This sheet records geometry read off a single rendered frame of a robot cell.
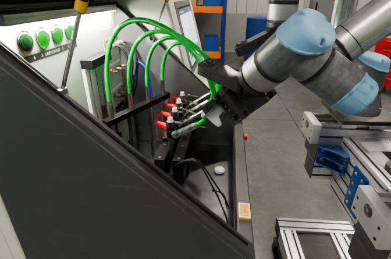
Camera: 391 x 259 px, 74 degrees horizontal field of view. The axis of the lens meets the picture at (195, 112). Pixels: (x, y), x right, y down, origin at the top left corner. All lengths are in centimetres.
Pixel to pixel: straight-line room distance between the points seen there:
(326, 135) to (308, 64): 78
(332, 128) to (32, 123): 104
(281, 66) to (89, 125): 35
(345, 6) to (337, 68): 73
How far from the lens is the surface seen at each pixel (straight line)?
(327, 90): 47
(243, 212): 73
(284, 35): 43
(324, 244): 177
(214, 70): 56
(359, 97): 49
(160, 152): 91
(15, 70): 55
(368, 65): 117
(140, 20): 71
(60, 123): 54
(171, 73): 112
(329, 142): 122
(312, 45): 42
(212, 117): 63
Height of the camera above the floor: 148
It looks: 25 degrees down
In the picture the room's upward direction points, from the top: straight up
